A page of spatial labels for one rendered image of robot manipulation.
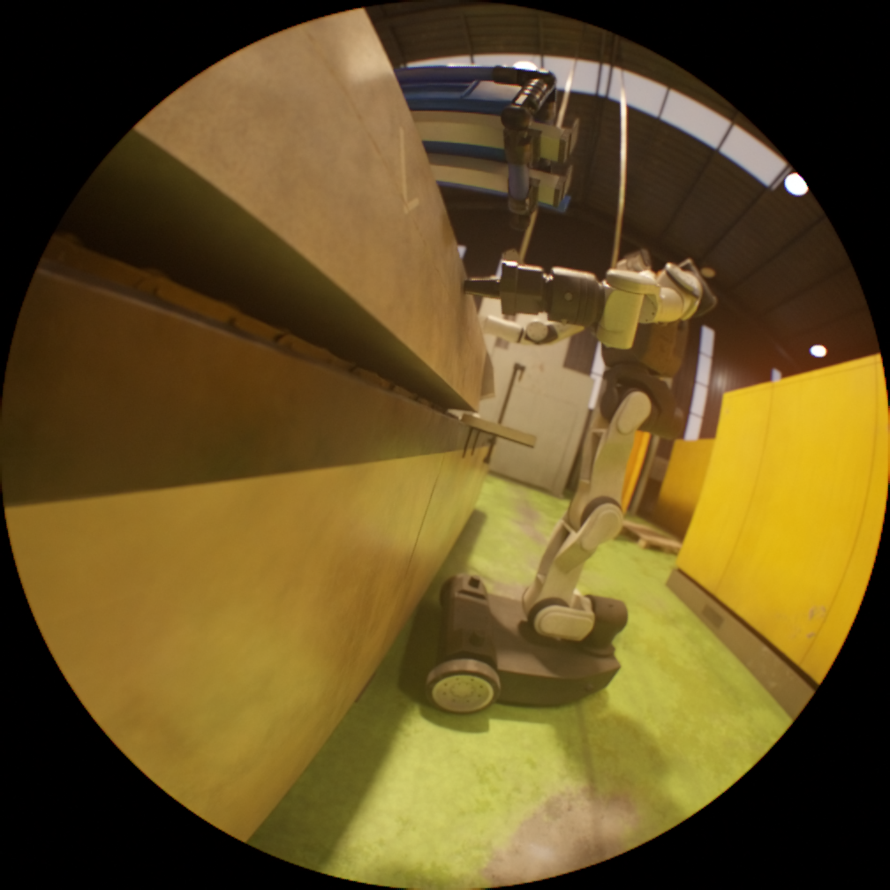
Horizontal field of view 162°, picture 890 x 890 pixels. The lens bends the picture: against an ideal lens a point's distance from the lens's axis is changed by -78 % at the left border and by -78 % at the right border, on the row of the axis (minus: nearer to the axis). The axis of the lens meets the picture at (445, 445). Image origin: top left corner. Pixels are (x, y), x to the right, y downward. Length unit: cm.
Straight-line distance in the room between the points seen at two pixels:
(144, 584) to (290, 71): 23
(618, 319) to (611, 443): 48
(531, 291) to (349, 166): 35
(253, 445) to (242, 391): 3
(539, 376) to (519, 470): 196
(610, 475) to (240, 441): 92
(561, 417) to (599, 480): 557
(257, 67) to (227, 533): 22
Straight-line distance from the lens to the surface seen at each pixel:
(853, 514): 208
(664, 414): 105
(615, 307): 52
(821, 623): 206
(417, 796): 84
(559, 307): 50
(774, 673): 219
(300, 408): 19
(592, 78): 988
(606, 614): 115
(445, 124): 51
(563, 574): 101
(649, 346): 99
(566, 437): 649
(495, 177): 54
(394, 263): 26
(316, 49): 21
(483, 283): 53
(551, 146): 47
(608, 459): 95
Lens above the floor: 76
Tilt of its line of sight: 4 degrees down
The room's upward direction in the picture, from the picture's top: 18 degrees clockwise
